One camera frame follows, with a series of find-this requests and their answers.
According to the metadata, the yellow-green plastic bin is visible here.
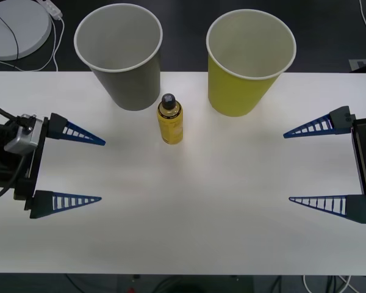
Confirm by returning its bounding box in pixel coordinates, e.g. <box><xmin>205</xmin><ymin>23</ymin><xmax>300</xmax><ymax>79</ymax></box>
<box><xmin>205</xmin><ymin>9</ymin><xmax>297</xmax><ymax>118</ymax></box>

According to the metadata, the white power strip cable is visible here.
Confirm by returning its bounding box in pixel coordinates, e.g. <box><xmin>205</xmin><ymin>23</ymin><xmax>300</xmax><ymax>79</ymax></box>
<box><xmin>0</xmin><ymin>16</ymin><xmax>65</xmax><ymax>73</ymax></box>

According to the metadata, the white power strip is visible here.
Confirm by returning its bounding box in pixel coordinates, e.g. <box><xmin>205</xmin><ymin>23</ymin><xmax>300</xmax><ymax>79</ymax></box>
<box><xmin>38</xmin><ymin>0</ymin><xmax>63</xmax><ymax>21</ymax></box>

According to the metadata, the thin black cable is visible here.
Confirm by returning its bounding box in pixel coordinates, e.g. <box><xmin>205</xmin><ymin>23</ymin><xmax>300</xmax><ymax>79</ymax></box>
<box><xmin>0</xmin><ymin>5</ymin><xmax>20</xmax><ymax>59</ymax></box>

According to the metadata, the white floor cable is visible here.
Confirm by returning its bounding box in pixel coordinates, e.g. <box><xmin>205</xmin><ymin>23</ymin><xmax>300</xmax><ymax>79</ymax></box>
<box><xmin>303</xmin><ymin>273</ymin><xmax>356</xmax><ymax>293</ymax></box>

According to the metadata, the round grey disc base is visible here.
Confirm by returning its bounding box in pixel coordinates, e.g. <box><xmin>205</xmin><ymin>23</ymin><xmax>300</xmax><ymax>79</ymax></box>
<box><xmin>0</xmin><ymin>0</ymin><xmax>52</xmax><ymax>62</ymax></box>

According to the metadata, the grey plastic bin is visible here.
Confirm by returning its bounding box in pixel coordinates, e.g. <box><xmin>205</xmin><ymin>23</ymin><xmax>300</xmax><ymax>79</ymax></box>
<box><xmin>73</xmin><ymin>3</ymin><xmax>163</xmax><ymax>112</ymax></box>

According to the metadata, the yellow bottle with black cap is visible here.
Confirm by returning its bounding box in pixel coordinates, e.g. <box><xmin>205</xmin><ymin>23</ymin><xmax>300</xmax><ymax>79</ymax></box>
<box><xmin>156</xmin><ymin>93</ymin><xmax>184</xmax><ymax>145</ymax></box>

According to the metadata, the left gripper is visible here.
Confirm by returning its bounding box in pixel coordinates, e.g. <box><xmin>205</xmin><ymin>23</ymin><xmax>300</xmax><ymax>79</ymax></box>
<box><xmin>13</xmin><ymin>112</ymin><xmax>106</xmax><ymax>219</ymax></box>

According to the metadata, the grey floor socket box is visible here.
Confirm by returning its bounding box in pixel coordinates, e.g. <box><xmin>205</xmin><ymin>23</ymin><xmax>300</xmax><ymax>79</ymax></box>
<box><xmin>349</xmin><ymin>57</ymin><xmax>366</xmax><ymax>73</ymax></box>

